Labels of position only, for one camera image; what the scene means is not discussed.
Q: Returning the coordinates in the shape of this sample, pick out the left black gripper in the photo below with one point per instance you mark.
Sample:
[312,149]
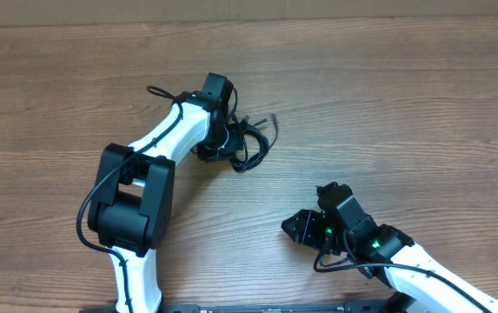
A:
[235,143]

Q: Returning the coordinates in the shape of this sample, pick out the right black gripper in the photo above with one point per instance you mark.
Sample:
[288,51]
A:
[304,233]

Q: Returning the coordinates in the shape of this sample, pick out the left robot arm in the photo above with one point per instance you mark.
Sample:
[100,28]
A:
[129,207]

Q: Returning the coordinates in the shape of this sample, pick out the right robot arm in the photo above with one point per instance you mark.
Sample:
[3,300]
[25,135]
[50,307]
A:
[346,238]

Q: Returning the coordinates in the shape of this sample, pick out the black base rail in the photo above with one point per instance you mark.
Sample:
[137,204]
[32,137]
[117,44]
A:
[346,307]

